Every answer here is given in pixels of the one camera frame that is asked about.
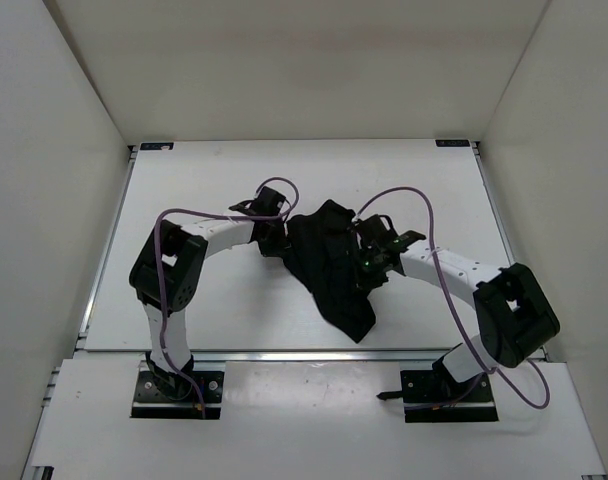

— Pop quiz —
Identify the black pleated skirt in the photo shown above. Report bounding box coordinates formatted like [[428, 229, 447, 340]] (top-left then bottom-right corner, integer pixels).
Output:
[[282, 199, 376, 344]]

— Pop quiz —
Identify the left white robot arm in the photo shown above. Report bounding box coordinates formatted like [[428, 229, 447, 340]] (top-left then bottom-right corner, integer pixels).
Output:
[[129, 195, 292, 398]]

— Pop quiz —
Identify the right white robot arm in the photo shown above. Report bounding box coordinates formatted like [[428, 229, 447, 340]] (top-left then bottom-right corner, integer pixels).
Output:
[[356, 226, 560, 401]]

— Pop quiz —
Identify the right table label sticker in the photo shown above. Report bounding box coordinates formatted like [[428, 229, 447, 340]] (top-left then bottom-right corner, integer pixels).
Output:
[[435, 139, 470, 148]]

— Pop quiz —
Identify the table label sticker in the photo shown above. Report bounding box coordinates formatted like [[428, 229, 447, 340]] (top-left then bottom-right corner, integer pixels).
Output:
[[435, 139, 470, 148], [139, 142, 174, 151]]

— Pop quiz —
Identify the left table label sticker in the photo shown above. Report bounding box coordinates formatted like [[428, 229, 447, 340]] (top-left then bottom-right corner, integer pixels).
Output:
[[139, 142, 174, 151]]

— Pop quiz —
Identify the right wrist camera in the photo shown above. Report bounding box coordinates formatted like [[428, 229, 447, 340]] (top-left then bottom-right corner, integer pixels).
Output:
[[355, 214, 398, 245]]

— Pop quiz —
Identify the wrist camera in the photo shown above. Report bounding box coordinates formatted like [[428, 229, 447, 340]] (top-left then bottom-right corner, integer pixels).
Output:
[[251, 186, 286, 217], [355, 214, 398, 245]]

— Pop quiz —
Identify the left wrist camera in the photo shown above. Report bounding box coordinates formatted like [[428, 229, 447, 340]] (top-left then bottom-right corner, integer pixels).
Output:
[[251, 186, 286, 217]]

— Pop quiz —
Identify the aluminium front rail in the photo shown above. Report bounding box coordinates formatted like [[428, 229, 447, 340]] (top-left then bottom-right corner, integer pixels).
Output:
[[192, 349, 449, 363]]

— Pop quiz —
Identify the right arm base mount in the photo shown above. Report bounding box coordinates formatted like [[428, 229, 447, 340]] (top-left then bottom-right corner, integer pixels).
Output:
[[376, 370, 499, 423]]

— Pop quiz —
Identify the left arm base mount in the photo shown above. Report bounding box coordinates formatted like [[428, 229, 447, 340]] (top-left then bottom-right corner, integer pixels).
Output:
[[130, 363, 225, 421]]

